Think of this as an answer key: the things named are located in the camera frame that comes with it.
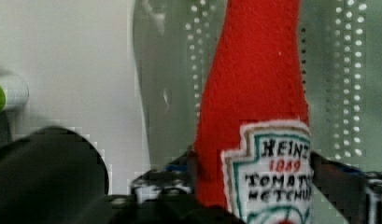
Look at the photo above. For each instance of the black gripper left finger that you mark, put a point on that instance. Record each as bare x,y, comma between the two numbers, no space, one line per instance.
179,174

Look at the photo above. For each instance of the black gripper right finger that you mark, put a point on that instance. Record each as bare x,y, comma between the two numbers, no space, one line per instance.
355,194

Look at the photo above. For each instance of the red felt ketchup bottle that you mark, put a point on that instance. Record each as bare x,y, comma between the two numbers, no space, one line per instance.
253,139

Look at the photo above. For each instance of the green oval strainer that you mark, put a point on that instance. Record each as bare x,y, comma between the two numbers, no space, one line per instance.
208,67

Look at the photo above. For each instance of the black cylinder post lower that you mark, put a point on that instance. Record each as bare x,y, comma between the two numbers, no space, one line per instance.
49,177

